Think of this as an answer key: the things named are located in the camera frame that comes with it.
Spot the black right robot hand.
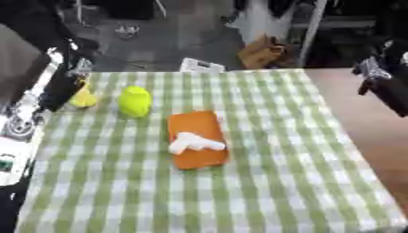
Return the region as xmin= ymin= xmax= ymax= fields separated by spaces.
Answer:
xmin=351 ymin=56 xmax=408 ymax=118

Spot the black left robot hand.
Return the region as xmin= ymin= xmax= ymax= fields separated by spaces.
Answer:
xmin=24 ymin=46 xmax=99 ymax=113

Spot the yellow toy banana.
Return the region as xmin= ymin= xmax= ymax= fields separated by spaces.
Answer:
xmin=68 ymin=77 xmax=101 ymax=109

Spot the white plastic box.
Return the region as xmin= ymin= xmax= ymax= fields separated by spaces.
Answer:
xmin=178 ymin=56 xmax=227 ymax=74

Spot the chair wheel base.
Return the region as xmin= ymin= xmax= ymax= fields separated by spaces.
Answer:
xmin=113 ymin=24 xmax=144 ymax=40

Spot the silver metal pole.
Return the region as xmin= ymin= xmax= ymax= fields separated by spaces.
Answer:
xmin=294 ymin=0 xmax=331 ymax=68

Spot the orange rectangular tray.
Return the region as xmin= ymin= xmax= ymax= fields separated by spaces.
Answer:
xmin=166 ymin=110 xmax=231 ymax=170

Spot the white hanging cloth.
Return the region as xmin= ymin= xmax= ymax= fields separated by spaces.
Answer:
xmin=226 ymin=0 xmax=303 ymax=44

